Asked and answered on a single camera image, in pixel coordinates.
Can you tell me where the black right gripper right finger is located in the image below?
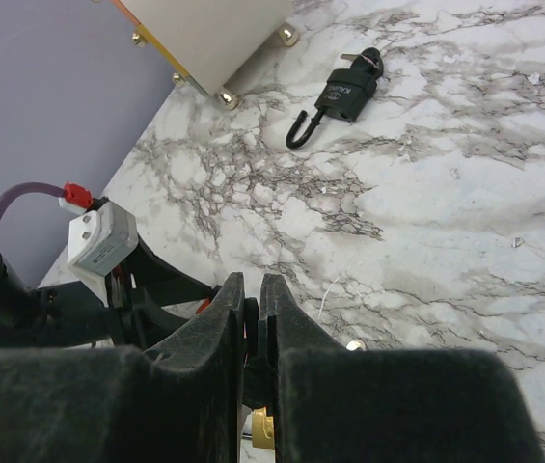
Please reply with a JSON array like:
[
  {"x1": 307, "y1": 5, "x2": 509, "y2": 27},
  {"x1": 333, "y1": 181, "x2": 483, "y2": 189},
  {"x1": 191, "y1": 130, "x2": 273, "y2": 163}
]
[{"x1": 259, "y1": 274, "x2": 545, "y2": 462}]

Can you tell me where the orange and black padlock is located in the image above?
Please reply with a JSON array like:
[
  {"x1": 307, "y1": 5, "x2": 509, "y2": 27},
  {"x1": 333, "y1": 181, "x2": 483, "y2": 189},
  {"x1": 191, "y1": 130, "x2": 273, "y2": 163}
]
[{"x1": 196, "y1": 297, "x2": 213, "y2": 314}]

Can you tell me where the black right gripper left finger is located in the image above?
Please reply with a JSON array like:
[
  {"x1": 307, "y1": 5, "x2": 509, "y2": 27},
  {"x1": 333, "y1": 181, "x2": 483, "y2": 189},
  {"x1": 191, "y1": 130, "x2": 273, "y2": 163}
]
[{"x1": 0, "y1": 272, "x2": 244, "y2": 462}]

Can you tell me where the black Kaijing padlock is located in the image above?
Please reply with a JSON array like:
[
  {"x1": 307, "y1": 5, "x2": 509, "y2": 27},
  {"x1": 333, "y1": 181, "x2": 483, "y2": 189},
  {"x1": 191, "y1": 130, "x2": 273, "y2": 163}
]
[{"x1": 286, "y1": 47, "x2": 384, "y2": 150}]

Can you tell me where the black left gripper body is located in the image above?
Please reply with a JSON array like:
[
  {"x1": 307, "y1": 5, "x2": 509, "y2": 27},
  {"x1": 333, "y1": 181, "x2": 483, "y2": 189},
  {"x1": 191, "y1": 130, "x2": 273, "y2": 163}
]
[{"x1": 35, "y1": 240, "x2": 220, "y2": 350}]

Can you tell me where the small silver key bunch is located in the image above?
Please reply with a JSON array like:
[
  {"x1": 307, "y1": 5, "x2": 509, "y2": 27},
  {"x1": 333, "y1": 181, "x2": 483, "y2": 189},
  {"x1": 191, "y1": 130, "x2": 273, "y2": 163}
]
[{"x1": 346, "y1": 339, "x2": 367, "y2": 351}]

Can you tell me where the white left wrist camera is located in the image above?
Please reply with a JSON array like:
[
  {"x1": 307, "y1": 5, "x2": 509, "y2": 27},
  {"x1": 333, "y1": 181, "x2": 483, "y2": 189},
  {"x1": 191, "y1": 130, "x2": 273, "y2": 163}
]
[{"x1": 59, "y1": 183, "x2": 139, "y2": 307}]

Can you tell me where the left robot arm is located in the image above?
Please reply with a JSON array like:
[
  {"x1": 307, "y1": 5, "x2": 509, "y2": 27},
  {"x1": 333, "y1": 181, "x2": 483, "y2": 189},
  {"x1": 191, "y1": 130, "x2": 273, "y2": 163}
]
[{"x1": 0, "y1": 242, "x2": 219, "y2": 350}]

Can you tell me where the brass padlock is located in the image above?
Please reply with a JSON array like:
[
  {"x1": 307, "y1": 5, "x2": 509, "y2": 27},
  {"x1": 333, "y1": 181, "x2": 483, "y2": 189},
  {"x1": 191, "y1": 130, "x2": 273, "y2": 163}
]
[{"x1": 251, "y1": 407, "x2": 275, "y2": 450}]

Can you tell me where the cream cylinder with coloured face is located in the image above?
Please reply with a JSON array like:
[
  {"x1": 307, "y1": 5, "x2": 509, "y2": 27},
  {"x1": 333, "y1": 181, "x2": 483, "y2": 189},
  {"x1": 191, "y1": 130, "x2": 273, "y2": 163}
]
[{"x1": 113, "y1": 0, "x2": 299, "y2": 109}]

